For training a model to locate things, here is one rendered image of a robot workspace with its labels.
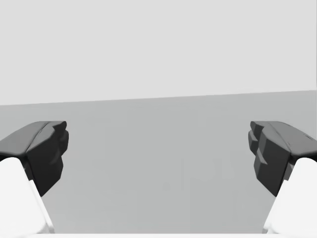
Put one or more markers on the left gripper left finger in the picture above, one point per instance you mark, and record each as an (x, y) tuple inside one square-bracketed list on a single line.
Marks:
[(42, 158)]

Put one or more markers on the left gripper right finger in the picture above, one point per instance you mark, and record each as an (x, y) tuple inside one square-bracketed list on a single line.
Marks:
[(272, 158)]

